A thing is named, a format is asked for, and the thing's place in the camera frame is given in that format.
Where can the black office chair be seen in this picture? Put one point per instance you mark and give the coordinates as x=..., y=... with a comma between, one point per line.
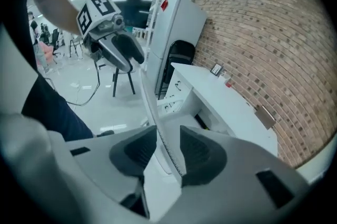
x=56, y=41

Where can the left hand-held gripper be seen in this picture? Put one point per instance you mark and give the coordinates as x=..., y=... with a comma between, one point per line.
x=92, y=23

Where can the white refrigerator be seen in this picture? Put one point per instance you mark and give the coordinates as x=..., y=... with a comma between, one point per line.
x=173, y=33

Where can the white metal shelf rack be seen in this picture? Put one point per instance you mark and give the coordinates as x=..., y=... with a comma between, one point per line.
x=158, y=2

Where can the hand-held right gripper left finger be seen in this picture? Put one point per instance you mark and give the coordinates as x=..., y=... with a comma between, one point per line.
x=105, y=162

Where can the red diamond sticker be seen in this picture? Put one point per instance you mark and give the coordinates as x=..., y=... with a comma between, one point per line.
x=164, y=4

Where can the large black display screen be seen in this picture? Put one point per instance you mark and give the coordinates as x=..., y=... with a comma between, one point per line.
x=134, y=10

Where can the brown tissue box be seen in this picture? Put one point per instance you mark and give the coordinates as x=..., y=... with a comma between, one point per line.
x=266, y=117

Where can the white grey office chair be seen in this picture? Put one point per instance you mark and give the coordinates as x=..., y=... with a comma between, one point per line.
x=151, y=102

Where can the black picture frame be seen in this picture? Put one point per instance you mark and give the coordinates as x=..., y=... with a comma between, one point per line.
x=217, y=70

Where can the grey chair with black legs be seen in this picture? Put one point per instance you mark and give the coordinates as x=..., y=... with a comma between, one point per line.
x=129, y=78

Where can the person's dark trousers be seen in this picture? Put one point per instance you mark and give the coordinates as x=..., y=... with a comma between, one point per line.
x=58, y=115

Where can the white pen holder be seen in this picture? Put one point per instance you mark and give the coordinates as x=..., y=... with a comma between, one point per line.
x=226, y=76

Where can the person's left forearm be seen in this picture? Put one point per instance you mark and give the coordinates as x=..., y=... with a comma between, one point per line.
x=58, y=7

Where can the white desk with drawers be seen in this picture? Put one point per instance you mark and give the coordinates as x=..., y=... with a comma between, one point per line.
x=223, y=102

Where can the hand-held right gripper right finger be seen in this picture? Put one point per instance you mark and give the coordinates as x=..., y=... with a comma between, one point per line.
x=237, y=183

